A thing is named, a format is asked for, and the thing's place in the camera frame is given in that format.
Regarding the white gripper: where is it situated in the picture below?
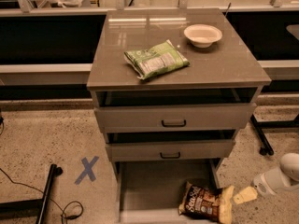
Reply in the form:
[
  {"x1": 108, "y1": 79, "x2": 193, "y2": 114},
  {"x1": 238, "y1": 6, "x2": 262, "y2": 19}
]
[{"x1": 233, "y1": 167, "x2": 299, "y2": 204}]

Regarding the brown sea salt chip bag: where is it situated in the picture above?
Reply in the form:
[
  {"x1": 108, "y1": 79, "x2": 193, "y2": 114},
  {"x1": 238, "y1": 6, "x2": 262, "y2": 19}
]
[{"x1": 178, "y1": 182, "x2": 235, "y2": 224}]

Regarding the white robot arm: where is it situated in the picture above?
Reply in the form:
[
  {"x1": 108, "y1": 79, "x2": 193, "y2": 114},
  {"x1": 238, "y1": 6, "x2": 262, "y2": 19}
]
[{"x1": 233, "y1": 153, "x2": 299, "y2": 204}]

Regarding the middle grey drawer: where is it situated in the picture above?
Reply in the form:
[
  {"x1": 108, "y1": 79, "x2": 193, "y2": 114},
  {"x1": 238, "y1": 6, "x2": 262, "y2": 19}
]
[{"x1": 106, "y1": 140, "x2": 235, "y2": 162}]

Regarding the grey drawer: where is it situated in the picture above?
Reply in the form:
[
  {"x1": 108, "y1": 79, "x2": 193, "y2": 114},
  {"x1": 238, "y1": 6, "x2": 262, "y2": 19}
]
[
  {"x1": 115, "y1": 160, "x2": 219, "y2": 224},
  {"x1": 94, "y1": 104, "x2": 256, "y2": 133},
  {"x1": 106, "y1": 140, "x2": 235, "y2": 162}
]

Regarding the top grey drawer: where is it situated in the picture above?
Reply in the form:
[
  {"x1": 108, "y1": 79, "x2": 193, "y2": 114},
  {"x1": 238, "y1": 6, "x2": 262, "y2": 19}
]
[{"x1": 94, "y1": 104, "x2": 256, "y2": 133}]

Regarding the bottom grey drawer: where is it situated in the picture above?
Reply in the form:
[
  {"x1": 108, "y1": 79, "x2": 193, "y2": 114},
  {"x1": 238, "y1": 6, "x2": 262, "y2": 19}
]
[{"x1": 115, "y1": 160, "x2": 219, "y2": 224}]

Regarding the grey drawer cabinet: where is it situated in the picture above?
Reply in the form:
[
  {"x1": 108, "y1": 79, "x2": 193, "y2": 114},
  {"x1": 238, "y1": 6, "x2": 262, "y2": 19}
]
[{"x1": 86, "y1": 8, "x2": 272, "y2": 189}]

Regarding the green chip bag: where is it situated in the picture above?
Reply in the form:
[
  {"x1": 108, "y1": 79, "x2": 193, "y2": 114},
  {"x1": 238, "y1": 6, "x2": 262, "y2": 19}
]
[{"x1": 124, "y1": 40, "x2": 190, "y2": 80}]

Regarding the black stand leg right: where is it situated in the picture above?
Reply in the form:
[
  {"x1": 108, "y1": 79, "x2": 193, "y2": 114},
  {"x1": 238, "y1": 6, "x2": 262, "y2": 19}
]
[{"x1": 250, "y1": 115, "x2": 299, "y2": 156}]

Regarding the black stand leg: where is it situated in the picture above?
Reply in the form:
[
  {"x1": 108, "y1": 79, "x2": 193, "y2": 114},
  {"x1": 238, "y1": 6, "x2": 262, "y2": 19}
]
[
  {"x1": 0, "y1": 164, "x2": 63, "y2": 224},
  {"x1": 250, "y1": 115, "x2": 299, "y2": 156}
]

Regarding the blue tape cross mark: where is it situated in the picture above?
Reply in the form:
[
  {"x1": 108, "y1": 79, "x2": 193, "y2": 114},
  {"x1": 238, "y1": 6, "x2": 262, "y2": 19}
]
[{"x1": 75, "y1": 156, "x2": 99, "y2": 185}]

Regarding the white paper bowl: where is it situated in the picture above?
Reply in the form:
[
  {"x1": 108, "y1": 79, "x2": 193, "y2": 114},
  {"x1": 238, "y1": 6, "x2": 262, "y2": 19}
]
[{"x1": 184, "y1": 24, "x2": 222, "y2": 48}]

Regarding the black stand leg left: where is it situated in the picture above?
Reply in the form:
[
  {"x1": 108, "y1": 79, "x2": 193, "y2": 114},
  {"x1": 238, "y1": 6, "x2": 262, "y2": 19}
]
[{"x1": 0, "y1": 164, "x2": 63, "y2": 224}]

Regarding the black floor cable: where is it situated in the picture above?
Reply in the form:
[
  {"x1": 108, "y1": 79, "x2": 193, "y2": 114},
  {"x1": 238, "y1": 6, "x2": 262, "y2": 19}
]
[{"x1": 0, "y1": 167, "x2": 84, "y2": 224}]

